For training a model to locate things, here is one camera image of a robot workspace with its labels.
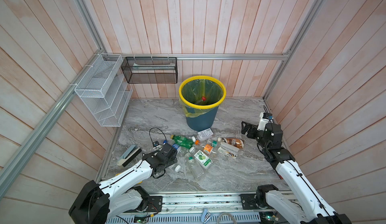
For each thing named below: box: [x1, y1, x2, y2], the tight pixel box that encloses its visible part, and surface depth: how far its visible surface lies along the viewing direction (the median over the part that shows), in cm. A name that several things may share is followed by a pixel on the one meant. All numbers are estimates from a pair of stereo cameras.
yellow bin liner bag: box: [178, 78, 224, 118], surface depth 96 cm
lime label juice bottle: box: [189, 146, 213, 170], surface depth 87 cm
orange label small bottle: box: [202, 144, 214, 156], surface depth 90 cm
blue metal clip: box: [201, 207, 214, 224], surface depth 70 cm
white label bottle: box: [217, 141, 240, 158], surface depth 90 cm
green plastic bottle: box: [169, 134, 196, 150], surface depth 95 cm
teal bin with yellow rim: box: [178, 75, 227, 133], surface depth 95 cm
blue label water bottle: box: [171, 143, 189, 164], surface depth 90 cm
